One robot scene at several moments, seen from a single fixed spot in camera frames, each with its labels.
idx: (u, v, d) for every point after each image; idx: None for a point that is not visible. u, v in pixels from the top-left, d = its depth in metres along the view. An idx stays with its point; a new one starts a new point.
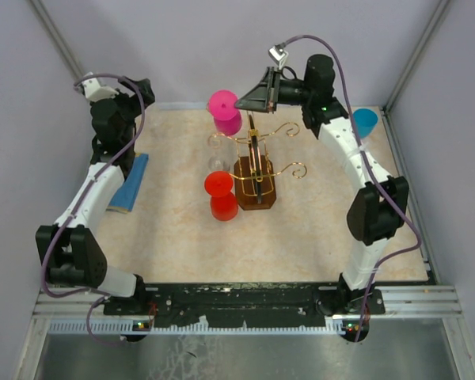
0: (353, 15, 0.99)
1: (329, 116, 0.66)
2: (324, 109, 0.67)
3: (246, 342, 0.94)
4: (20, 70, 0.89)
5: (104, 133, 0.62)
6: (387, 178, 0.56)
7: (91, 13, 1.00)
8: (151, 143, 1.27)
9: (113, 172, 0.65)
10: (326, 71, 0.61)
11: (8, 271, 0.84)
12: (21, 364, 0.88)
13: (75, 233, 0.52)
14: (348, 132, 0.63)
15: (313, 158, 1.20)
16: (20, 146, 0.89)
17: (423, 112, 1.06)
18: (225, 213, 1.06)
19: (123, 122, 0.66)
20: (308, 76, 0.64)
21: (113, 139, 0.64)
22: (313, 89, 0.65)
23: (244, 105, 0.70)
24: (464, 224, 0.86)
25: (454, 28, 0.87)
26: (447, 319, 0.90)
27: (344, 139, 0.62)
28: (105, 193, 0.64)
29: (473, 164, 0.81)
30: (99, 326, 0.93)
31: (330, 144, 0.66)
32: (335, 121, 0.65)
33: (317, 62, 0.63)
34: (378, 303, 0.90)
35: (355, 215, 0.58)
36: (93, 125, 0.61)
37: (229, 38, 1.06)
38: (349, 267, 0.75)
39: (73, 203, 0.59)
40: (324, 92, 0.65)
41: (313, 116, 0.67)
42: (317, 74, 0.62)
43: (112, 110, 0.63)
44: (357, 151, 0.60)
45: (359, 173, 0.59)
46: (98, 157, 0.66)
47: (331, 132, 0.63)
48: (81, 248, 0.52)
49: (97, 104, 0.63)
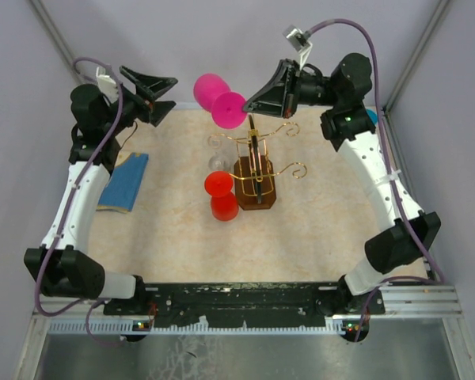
0: (353, 15, 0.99)
1: (353, 128, 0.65)
2: (348, 119, 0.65)
3: (246, 342, 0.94)
4: (19, 70, 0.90)
5: (81, 121, 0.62)
6: (419, 214, 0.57)
7: (90, 13, 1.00)
8: (151, 143, 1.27)
9: (95, 172, 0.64)
10: (361, 81, 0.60)
11: (8, 271, 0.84)
12: (21, 364, 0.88)
13: (65, 256, 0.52)
14: (376, 153, 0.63)
15: (313, 158, 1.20)
16: (18, 147, 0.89)
17: (423, 112, 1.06)
18: (225, 213, 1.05)
19: (104, 112, 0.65)
20: (339, 81, 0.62)
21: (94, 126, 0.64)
22: (341, 96, 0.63)
23: (253, 108, 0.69)
24: (463, 224, 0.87)
25: (454, 28, 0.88)
26: (447, 319, 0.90)
27: (373, 162, 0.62)
28: (92, 198, 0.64)
29: (473, 163, 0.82)
30: (98, 326, 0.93)
31: (351, 161, 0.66)
32: (360, 138, 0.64)
33: (351, 68, 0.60)
34: (378, 303, 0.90)
35: (378, 247, 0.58)
36: (73, 108, 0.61)
37: (229, 37, 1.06)
38: (352, 275, 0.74)
39: (58, 218, 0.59)
40: (351, 101, 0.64)
41: (336, 124, 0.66)
42: (350, 85, 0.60)
43: (94, 94, 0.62)
44: (386, 178, 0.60)
45: (389, 206, 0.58)
46: (77, 153, 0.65)
47: (358, 153, 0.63)
48: (74, 270, 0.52)
49: (76, 90, 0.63)
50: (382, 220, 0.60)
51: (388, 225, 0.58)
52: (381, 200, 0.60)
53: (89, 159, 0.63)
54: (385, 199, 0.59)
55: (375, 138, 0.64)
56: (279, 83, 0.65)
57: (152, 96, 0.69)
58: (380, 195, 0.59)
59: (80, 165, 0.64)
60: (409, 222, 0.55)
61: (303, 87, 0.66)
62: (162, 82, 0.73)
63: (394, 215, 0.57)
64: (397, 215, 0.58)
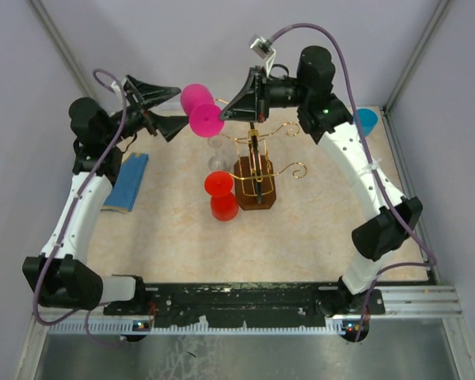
0: (354, 16, 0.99)
1: (332, 120, 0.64)
2: (326, 112, 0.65)
3: (246, 342, 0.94)
4: (20, 70, 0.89)
5: (82, 135, 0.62)
6: (401, 201, 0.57)
7: (91, 13, 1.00)
8: (151, 143, 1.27)
9: (98, 184, 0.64)
10: (324, 66, 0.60)
11: (8, 271, 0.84)
12: (21, 364, 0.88)
13: (63, 265, 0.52)
14: (356, 144, 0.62)
15: (313, 158, 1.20)
16: (19, 148, 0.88)
17: (423, 112, 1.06)
18: (225, 213, 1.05)
19: (103, 123, 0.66)
20: (305, 74, 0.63)
21: (94, 140, 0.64)
22: (310, 88, 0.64)
23: (230, 115, 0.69)
24: (464, 224, 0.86)
25: (454, 28, 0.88)
26: (447, 319, 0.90)
27: (354, 153, 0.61)
28: (94, 207, 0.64)
29: (472, 164, 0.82)
30: (98, 326, 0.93)
31: (332, 153, 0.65)
32: (340, 129, 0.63)
33: (313, 56, 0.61)
34: (378, 303, 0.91)
35: (364, 236, 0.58)
36: (73, 127, 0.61)
37: (229, 37, 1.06)
38: (349, 273, 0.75)
39: (59, 228, 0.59)
40: (322, 90, 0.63)
41: (313, 119, 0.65)
42: (315, 71, 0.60)
43: (93, 110, 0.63)
44: (368, 169, 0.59)
45: (372, 195, 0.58)
46: (81, 164, 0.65)
47: (338, 144, 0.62)
48: (72, 279, 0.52)
49: (74, 104, 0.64)
50: (367, 210, 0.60)
51: (374, 214, 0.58)
52: (364, 190, 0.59)
53: (93, 170, 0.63)
54: (369, 189, 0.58)
55: (354, 129, 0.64)
56: (248, 89, 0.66)
57: (143, 103, 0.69)
58: (363, 186, 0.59)
59: (83, 176, 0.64)
60: (394, 208, 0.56)
61: (274, 90, 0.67)
62: (163, 92, 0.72)
63: (378, 203, 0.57)
64: (381, 203, 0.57)
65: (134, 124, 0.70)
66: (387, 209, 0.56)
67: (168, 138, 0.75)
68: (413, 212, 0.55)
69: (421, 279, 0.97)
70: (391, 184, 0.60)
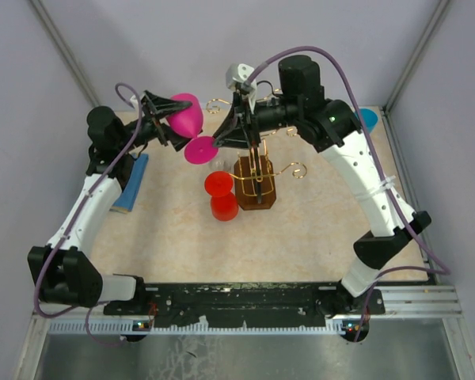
0: (355, 16, 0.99)
1: (338, 128, 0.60)
2: (332, 119, 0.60)
3: (246, 341, 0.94)
4: (20, 70, 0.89)
5: (98, 141, 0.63)
6: (412, 217, 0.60)
7: (91, 13, 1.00)
8: (152, 143, 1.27)
9: (108, 185, 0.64)
10: (306, 66, 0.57)
11: (8, 272, 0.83)
12: (21, 364, 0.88)
13: (68, 257, 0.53)
14: (366, 157, 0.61)
15: (313, 158, 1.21)
16: (17, 148, 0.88)
17: (423, 112, 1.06)
18: (225, 213, 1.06)
19: (119, 131, 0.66)
20: (288, 81, 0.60)
21: (108, 147, 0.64)
22: (301, 95, 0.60)
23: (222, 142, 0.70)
24: (464, 224, 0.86)
25: (454, 28, 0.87)
26: (447, 319, 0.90)
27: (365, 168, 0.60)
28: (103, 207, 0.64)
29: (473, 163, 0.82)
30: (98, 326, 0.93)
31: (340, 168, 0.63)
32: (349, 140, 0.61)
33: (290, 60, 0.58)
34: (378, 303, 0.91)
35: (370, 248, 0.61)
36: (89, 133, 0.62)
37: (229, 37, 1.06)
38: (349, 276, 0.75)
39: (67, 222, 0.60)
40: (313, 93, 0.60)
41: (318, 127, 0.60)
42: (298, 73, 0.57)
43: (109, 118, 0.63)
44: (381, 186, 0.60)
45: (385, 214, 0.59)
46: (94, 167, 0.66)
47: (349, 159, 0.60)
48: (74, 271, 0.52)
49: (93, 112, 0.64)
50: (378, 227, 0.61)
51: (385, 230, 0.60)
52: (377, 209, 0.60)
53: (104, 172, 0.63)
54: (382, 208, 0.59)
55: (362, 138, 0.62)
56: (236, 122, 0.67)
57: (155, 113, 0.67)
58: (376, 205, 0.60)
59: (96, 177, 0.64)
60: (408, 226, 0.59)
61: (261, 114, 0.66)
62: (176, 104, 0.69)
63: (393, 224, 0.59)
64: (394, 224, 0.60)
65: (147, 134, 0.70)
66: (401, 229, 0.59)
67: (177, 147, 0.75)
68: (423, 227, 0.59)
69: (422, 278, 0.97)
70: (401, 199, 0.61)
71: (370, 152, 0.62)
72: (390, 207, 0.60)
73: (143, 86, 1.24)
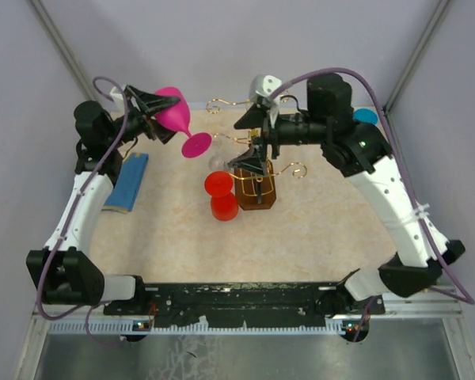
0: (354, 16, 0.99)
1: (368, 154, 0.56)
2: (362, 145, 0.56)
3: (246, 341, 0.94)
4: (20, 70, 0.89)
5: (88, 137, 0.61)
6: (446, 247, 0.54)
7: (91, 13, 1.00)
8: (151, 143, 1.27)
9: (100, 182, 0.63)
10: (340, 89, 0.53)
11: (8, 272, 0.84)
12: (21, 364, 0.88)
13: (68, 257, 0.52)
14: (397, 184, 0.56)
15: (313, 158, 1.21)
16: (17, 148, 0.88)
17: (423, 112, 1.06)
18: (225, 213, 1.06)
19: (108, 127, 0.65)
20: (318, 103, 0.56)
21: (97, 142, 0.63)
22: (330, 117, 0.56)
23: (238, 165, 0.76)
24: (464, 224, 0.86)
25: (454, 28, 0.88)
26: (447, 319, 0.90)
27: (397, 196, 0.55)
28: (94, 206, 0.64)
29: (473, 164, 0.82)
30: (98, 326, 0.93)
31: (368, 194, 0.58)
32: (380, 168, 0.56)
33: (321, 82, 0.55)
34: (378, 303, 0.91)
35: (400, 277, 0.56)
36: (77, 127, 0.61)
37: (229, 37, 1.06)
38: (355, 281, 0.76)
39: (62, 222, 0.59)
40: (343, 115, 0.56)
41: (347, 153, 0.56)
42: (331, 96, 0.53)
43: (96, 112, 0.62)
44: (412, 215, 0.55)
45: (419, 245, 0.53)
46: (83, 164, 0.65)
47: (379, 186, 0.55)
48: (76, 271, 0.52)
49: (81, 105, 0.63)
50: (408, 256, 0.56)
51: (417, 262, 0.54)
52: (408, 239, 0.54)
53: (96, 170, 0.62)
54: (415, 237, 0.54)
55: (393, 165, 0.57)
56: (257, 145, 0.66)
57: (147, 112, 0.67)
58: (408, 234, 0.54)
59: (85, 176, 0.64)
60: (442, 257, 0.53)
61: (283, 129, 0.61)
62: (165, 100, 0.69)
63: (426, 255, 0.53)
64: (427, 255, 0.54)
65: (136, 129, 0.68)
66: (435, 260, 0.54)
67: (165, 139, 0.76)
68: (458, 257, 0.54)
69: None
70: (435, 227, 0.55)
71: (401, 179, 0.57)
72: (423, 237, 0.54)
73: (143, 86, 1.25)
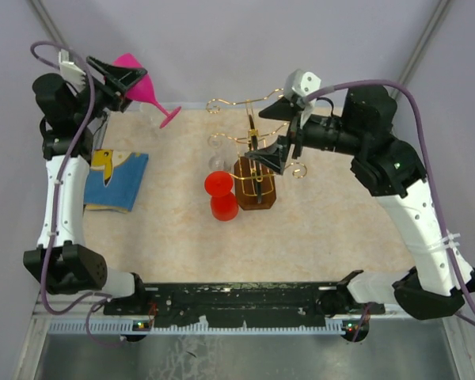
0: (354, 15, 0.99)
1: (402, 177, 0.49)
2: (398, 165, 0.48)
3: (246, 341, 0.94)
4: (19, 70, 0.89)
5: (51, 111, 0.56)
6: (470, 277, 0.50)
7: (90, 13, 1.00)
8: (151, 143, 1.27)
9: (76, 165, 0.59)
10: (384, 104, 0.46)
11: (8, 271, 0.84)
12: (21, 364, 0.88)
13: (66, 251, 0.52)
14: (429, 209, 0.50)
15: (313, 158, 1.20)
16: (17, 148, 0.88)
17: (423, 112, 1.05)
18: (225, 213, 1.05)
19: (74, 100, 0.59)
20: (355, 115, 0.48)
21: (63, 117, 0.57)
22: (366, 132, 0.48)
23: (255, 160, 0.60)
24: (464, 224, 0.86)
25: (454, 28, 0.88)
26: (447, 319, 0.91)
27: (427, 222, 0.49)
28: (77, 191, 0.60)
29: (473, 164, 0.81)
30: (99, 326, 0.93)
31: (394, 215, 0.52)
32: (412, 191, 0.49)
33: (364, 94, 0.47)
34: (378, 304, 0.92)
35: (419, 300, 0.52)
36: (39, 103, 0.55)
37: (229, 37, 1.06)
38: (357, 283, 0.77)
39: (49, 217, 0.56)
40: (381, 134, 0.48)
41: (379, 172, 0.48)
42: (373, 111, 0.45)
43: (58, 82, 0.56)
44: (441, 242, 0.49)
45: (444, 275, 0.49)
46: (51, 147, 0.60)
47: (410, 210, 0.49)
48: (78, 262, 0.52)
49: (40, 79, 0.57)
50: (430, 283, 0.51)
51: (438, 290, 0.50)
52: (434, 267, 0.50)
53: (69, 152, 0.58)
54: (440, 266, 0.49)
55: (427, 188, 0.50)
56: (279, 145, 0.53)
57: (124, 89, 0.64)
58: (435, 263, 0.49)
59: (58, 161, 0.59)
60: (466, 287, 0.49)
61: (310, 132, 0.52)
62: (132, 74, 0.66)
63: (450, 284, 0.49)
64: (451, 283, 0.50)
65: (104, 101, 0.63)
66: (459, 290, 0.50)
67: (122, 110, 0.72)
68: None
69: None
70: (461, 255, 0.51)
71: (434, 203, 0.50)
72: (450, 265, 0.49)
73: None
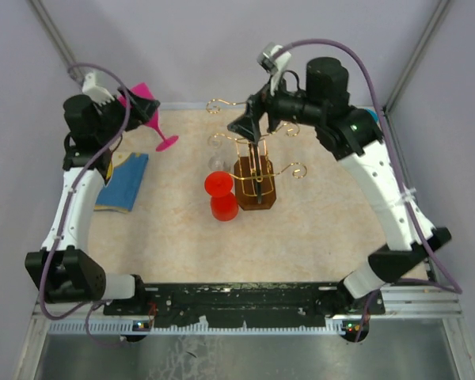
0: (354, 16, 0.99)
1: (359, 138, 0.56)
2: (354, 127, 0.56)
3: (246, 341, 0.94)
4: (19, 70, 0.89)
5: (77, 127, 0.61)
6: (432, 232, 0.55)
7: (90, 13, 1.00)
8: (151, 143, 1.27)
9: (91, 177, 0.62)
10: (336, 72, 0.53)
11: (8, 272, 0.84)
12: (21, 365, 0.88)
13: (67, 256, 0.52)
14: (386, 168, 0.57)
15: (313, 158, 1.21)
16: (17, 148, 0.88)
17: (423, 112, 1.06)
18: (225, 213, 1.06)
19: (100, 121, 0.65)
20: (313, 85, 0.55)
21: (86, 134, 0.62)
22: (325, 99, 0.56)
23: (236, 131, 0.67)
24: (464, 225, 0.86)
25: (454, 29, 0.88)
26: (448, 319, 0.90)
27: (385, 180, 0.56)
28: (89, 201, 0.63)
29: (473, 164, 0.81)
30: (98, 326, 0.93)
31: (358, 176, 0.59)
32: (370, 150, 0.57)
33: (320, 63, 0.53)
34: (378, 304, 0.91)
35: (387, 261, 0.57)
36: (67, 119, 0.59)
37: (229, 37, 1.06)
38: (352, 279, 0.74)
39: (58, 222, 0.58)
40: (339, 100, 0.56)
41: (339, 135, 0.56)
42: (326, 77, 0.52)
43: (88, 103, 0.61)
44: (400, 199, 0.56)
45: (403, 228, 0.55)
46: (71, 161, 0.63)
47: (369, 169, 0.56)
48: (77, 268, 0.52)
49: (72, 96, 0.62)
50: (394, 241, 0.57)
51: (403, 246, 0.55)
52: (394, 222, 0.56)
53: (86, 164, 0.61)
54: (400, 221, 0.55)
55: (384, 150, 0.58)
56: (250, 100, 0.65)
57: (146, 119, 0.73)
58: (393, 218, 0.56)
59: (75, 172, 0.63)
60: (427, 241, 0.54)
61: (279, 104, 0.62)
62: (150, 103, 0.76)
63: (411, 238, 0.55)
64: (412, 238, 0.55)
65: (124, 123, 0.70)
66: (419, 244, 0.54)
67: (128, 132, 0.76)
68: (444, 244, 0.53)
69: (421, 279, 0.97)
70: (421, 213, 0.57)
71: (390, 163, 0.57)
72: (408, 220, 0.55)
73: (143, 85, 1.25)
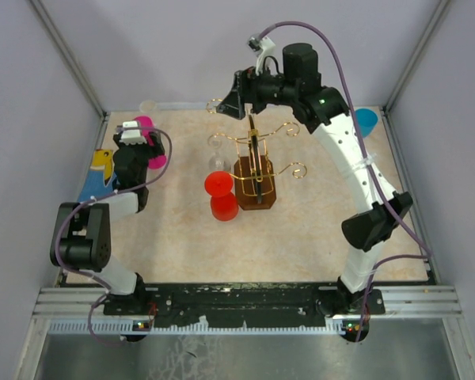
0: (353, 16, 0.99)
1: (328, 110, 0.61)
2: (321, 101, 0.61)
3: (245, 341, 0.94)
4: (20, 70, 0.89)
5: (125, 175, 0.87)
6: (393, 195, 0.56)
7: (91, 13, 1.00)
8: None
9: (131, 197, 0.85)
10: (307, 54, 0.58)
11: (9, 271, 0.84)
12: (21, 364, 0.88)
13: (94, 207, 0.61)
14: (351, 137, 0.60)
15: (313, 158, 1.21)
16: (17, 148, 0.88)
17: (422, 112, 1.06)
18: (225, 213, 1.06)
19: (138, 166, 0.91)
20: (289, 66, 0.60)
21: (131, 178, 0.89)
22: (298, 77, 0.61)
23: (224, 111, 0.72)
24: (463, 224, 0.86)
25: (454, 28, 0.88)
26: (447, 318, 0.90)
27: (349, 146, 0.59)
28: (119, 207, 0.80)
29: (473, 164, 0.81)
30: (100, 326, 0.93)
31: (326, 146, 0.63)
32: (335, 119, 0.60)
33: (293, 47, 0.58)
34: (378, 303, 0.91)
35: (355, 226, 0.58)
36: (119, 170, 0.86)
37: (229, 37, 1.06)
38: (347, 271, 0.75)
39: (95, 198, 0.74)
40: (311, 79, 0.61)
41: (309, 109, 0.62)
42: (297, 58, 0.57)
43: (132, 157, 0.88)
44: (362, 163, 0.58)
45: (365, 190, 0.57)
46: None
47: (333, 136, 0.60)
48: (98, 219, 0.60)
49: (119, 152, 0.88)
50: (361, 205, 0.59)
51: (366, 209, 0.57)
52: (358, 185, 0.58)
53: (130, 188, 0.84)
54: (362, 184, 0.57)
55: (349, 120, 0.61)
56: (237, 73, 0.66)
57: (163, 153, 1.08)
58: (357, 180, 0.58)
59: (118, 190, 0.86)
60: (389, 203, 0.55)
61: (261, 86, 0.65)
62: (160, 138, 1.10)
63: (372, 199, 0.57)
64: (374, 200, 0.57)
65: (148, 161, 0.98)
66: (380, 205, 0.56)
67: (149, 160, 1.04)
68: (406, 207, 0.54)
69: (422, 279, 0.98)
70: (384, 178, 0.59)
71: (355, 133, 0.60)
72: (371, 183, 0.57)
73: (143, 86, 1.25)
